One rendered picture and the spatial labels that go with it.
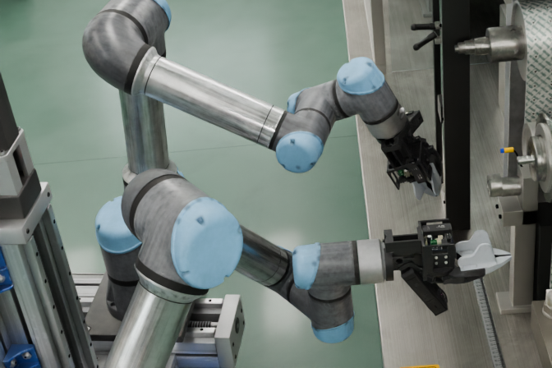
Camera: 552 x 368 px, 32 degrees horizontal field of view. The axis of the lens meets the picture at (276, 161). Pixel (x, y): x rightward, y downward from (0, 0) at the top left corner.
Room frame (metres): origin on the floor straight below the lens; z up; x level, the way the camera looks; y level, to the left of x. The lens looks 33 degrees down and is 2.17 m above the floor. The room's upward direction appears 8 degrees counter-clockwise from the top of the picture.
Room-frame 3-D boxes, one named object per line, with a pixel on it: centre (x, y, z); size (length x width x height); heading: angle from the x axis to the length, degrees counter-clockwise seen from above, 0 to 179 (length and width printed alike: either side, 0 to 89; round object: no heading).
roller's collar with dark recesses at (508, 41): (1.56, -0.44, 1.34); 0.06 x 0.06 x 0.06; 85
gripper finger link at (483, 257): (1.24, -0.32, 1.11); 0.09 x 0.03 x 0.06; 85
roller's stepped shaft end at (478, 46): (1.57, -0.38, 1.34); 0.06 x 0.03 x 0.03; 85
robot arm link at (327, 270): (1.28, -0.06, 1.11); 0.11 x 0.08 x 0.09; 85
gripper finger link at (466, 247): (1.28, -0.33, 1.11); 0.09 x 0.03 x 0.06; 85
